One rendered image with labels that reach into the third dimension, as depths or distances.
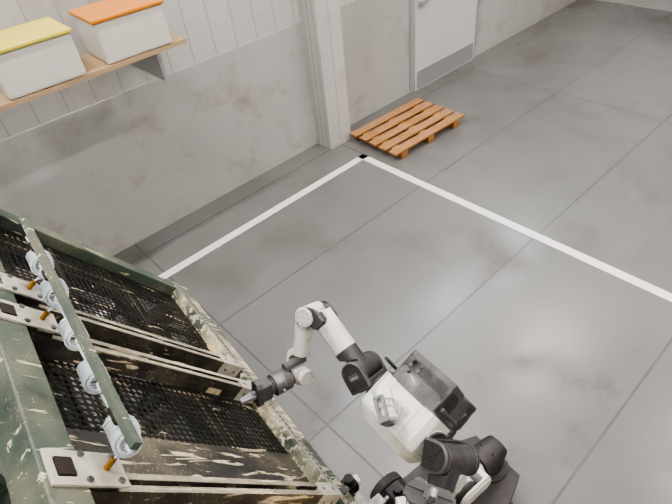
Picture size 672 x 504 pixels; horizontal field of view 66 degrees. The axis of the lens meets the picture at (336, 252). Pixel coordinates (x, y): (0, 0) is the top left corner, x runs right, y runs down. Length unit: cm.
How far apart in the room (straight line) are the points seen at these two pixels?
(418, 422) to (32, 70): 293
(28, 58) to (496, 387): 342
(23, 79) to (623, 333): 408
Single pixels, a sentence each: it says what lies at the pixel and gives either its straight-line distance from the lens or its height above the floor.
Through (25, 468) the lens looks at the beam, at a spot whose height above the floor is 191.
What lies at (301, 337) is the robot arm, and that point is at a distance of 202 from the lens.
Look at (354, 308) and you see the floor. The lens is 392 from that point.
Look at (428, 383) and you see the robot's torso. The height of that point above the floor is 140.
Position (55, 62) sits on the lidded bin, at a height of 186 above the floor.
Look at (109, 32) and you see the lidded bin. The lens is 379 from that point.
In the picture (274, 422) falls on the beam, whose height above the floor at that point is 90.
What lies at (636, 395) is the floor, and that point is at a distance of 374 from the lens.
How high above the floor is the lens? 290
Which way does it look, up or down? 41 degrees down
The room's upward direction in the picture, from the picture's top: 7 degrees counter-clockwise
